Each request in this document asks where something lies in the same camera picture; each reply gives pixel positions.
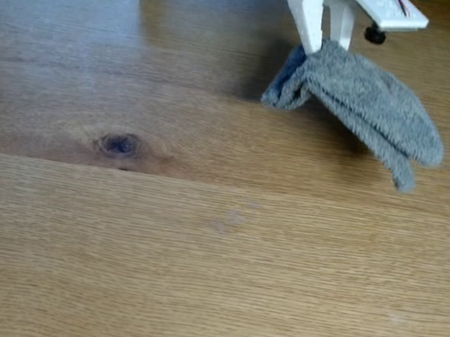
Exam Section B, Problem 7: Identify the grey microfibre cloth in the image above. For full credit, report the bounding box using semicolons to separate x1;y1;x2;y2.
248;28;450;199

